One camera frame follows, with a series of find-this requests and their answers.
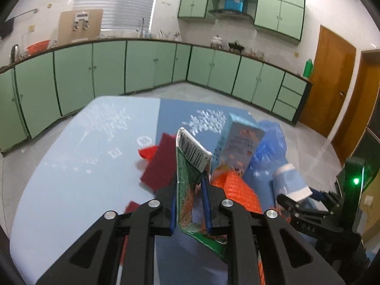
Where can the cardboard board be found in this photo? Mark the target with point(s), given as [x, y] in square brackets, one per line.
[66, 26]

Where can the black glass cabinet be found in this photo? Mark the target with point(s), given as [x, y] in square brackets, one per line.
[372, 145]

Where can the wooden door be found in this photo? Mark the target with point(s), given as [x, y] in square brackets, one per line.
[326, 80]
[362, 101]

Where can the metal faucet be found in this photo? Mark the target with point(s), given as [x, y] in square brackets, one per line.
[142, 26]

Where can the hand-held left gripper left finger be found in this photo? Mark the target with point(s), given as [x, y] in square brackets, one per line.
[173, 202]

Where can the blue printed tablecloth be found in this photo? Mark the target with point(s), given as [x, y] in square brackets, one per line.
[74, 184]

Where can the white pot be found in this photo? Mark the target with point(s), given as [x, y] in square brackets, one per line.
[216, 41]

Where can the blue box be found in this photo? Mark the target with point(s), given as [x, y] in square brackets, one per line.
[234, 3]

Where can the green base kitchen cabinets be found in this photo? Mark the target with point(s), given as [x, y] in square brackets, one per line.
[74, 74]

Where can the blue plastic bag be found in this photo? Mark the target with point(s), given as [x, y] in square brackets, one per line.
[267, 157]

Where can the wall rail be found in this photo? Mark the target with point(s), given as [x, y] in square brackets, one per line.
[22, 14]

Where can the red basin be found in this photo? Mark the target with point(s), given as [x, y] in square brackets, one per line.
[38, 47]

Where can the green carton with barcode flap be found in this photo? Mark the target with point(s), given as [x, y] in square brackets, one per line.
[186, 187]

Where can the green bottle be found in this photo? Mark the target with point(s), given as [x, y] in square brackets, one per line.
[308, 69]

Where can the red crumpled wrapper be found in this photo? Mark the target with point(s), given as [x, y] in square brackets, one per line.
[147, 153]

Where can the wall switch plate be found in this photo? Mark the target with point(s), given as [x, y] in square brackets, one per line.
[369, 200]

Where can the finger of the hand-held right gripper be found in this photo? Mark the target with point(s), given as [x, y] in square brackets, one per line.
[286, 203]
[329, 199]

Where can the black wok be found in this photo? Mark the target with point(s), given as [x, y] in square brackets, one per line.
[236, 46]

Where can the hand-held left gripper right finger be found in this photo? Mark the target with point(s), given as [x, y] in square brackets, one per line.
[205, 202]

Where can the green wall kitchen cabinets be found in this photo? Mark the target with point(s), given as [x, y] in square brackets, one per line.
[279, 12]

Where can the blue carton with orange print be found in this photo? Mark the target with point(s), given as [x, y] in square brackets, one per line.
[240, 145]

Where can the range hood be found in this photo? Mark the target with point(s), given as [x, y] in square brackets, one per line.
[231, 14]

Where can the red packet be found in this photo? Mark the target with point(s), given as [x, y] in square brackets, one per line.
[132, 207]

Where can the light blue white-edged packet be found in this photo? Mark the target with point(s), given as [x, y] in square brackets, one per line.
[289, 181]

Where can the white window blind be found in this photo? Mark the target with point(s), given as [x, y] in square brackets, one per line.
[115, 3]

